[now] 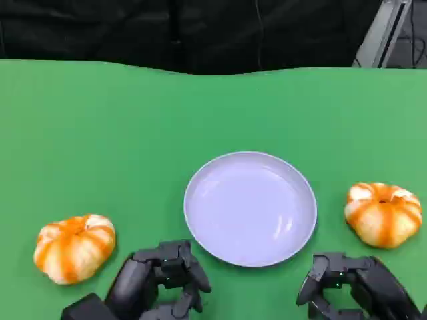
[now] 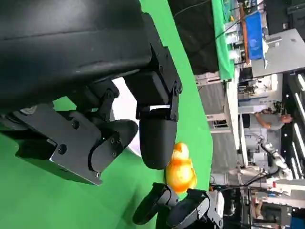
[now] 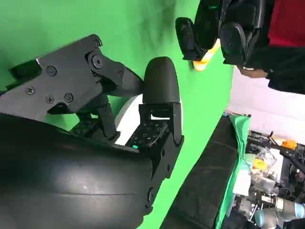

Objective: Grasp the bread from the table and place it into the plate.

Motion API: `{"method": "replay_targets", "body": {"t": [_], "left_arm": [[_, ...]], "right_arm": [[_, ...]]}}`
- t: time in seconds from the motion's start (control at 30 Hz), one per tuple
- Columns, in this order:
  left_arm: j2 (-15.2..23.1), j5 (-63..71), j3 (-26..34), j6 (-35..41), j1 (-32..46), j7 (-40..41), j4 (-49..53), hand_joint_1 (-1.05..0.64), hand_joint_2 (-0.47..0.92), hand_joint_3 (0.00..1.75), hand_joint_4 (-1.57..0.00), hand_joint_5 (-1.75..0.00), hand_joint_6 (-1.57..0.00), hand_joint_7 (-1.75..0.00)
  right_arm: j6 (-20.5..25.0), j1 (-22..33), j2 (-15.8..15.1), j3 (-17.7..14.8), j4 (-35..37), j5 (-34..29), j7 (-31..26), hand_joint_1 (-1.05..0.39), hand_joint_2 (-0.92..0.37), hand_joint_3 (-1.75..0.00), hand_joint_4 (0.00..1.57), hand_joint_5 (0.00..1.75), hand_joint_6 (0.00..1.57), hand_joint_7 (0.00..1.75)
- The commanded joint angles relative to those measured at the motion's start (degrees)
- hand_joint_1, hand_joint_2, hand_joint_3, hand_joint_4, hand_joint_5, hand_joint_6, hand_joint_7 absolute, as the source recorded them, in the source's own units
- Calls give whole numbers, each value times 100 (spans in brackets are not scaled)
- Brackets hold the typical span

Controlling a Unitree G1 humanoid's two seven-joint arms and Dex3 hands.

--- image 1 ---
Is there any black cable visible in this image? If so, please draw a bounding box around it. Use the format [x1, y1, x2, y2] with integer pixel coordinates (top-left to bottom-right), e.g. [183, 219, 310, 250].
[398, 0, 427, 69]

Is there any orange white toy bread roll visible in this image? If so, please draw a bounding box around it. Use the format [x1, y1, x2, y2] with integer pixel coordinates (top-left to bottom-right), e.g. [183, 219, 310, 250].
[33, 213, 117, 286]
[344, 181, 423, 249]

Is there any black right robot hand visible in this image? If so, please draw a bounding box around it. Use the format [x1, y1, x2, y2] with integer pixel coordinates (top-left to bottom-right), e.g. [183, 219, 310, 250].
[296, 252, 423, 320]

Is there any green table cloth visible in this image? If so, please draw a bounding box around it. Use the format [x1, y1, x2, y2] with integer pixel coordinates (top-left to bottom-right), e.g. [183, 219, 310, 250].
[0, 59, 427, 320]

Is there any black backdrop curtain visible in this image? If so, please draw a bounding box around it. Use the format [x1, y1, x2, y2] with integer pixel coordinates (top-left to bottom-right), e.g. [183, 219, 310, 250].
[0, 0, 384, 75]

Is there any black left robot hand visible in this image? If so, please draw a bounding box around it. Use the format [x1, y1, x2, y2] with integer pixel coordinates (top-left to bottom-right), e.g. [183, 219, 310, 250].
[104, 239, 213, 320]

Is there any silver aluminium frame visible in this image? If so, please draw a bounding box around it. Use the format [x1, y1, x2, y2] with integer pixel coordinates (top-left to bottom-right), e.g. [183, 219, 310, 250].
[352, 0, 415, 69]

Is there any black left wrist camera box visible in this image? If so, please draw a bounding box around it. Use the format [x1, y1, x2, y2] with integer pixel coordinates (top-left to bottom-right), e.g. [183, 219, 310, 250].
[61, 292, 116, 320]

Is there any lilac plate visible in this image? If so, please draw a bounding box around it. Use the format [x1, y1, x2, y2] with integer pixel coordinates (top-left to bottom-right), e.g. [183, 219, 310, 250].
[183, 151, 318, 268]

